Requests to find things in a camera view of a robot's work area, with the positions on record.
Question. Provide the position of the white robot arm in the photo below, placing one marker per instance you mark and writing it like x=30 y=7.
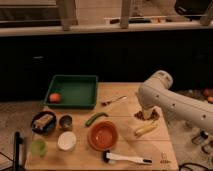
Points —
x=155 y=92

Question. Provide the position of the orange red bowl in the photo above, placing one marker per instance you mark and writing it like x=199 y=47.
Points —
x=103 y=136

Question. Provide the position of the black bowl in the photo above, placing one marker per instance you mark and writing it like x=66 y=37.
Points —
x=49 y=128

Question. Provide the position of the orange fruit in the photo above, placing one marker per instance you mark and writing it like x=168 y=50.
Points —
x=54 y=97

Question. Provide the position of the silver metal fork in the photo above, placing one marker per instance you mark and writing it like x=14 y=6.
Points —
x=107 y=103

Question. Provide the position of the white paper cup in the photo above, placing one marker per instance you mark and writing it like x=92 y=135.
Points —
x=67 y=141

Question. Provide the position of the green plastic tray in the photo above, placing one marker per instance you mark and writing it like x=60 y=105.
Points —
x=76 y=91

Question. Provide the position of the bunch of dark grapes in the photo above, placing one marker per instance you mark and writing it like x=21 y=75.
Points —
x=144 y=116

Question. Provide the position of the green cucumber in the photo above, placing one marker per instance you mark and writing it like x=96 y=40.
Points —
x=94 y=117

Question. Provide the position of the green plastic cup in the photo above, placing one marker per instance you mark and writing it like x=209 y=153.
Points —
x=38 y=147

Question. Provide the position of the brown bread sandwich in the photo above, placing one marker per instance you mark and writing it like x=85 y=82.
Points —
x=43 y=121

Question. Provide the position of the spice jar with black lid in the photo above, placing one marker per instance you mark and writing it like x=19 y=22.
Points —
x=200 y=138

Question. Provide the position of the small metal cup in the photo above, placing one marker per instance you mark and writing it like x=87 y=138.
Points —
x=65 y=122

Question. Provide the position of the black stand post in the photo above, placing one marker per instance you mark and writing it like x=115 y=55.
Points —
x=18 y=141

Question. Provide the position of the yellow corn cob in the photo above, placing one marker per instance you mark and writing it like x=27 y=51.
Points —
x=145 y=129

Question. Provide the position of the white black dish brush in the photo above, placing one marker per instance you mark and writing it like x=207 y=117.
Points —
x=107 y=156

